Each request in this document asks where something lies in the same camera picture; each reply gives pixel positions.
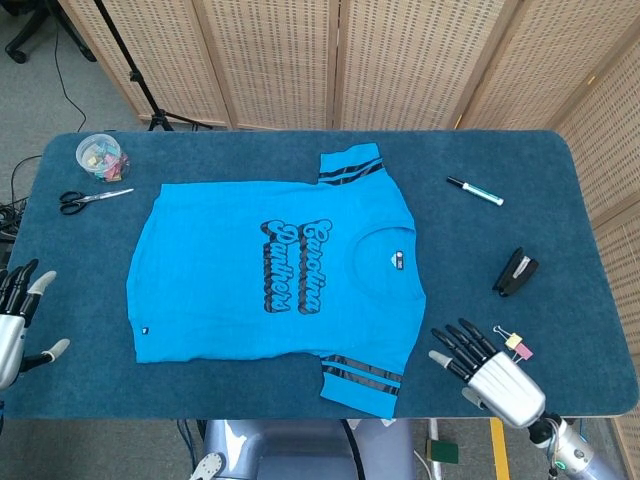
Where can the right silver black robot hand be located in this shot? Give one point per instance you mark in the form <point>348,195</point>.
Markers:
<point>505,385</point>

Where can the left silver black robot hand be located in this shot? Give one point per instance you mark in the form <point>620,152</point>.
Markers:
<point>10,330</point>

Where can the blue Carolina Panthers T-shirt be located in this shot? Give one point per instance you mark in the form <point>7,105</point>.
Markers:
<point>210,250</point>

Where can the gold binder clip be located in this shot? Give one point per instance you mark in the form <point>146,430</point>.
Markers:
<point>513,342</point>

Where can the white metal tube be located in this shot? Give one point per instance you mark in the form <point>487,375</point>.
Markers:
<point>435,435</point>

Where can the green block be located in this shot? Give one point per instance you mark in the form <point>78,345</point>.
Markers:
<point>445,451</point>

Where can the black stapler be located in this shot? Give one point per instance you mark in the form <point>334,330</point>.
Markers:
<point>515,275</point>

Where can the white marker with black cap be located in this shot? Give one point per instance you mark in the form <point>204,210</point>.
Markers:
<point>475,191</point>

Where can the clear jar of binder clips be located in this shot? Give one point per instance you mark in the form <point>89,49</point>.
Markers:
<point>100,155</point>

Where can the blue-grey robot torso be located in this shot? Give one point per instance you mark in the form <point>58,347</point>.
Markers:
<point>300,450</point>

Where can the blue carpet table cover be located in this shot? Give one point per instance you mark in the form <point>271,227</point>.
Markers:
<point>475,150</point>

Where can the black office chair base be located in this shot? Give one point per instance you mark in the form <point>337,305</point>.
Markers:
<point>17,52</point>

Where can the black tripod stand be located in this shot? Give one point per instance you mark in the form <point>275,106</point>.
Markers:
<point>131,75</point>

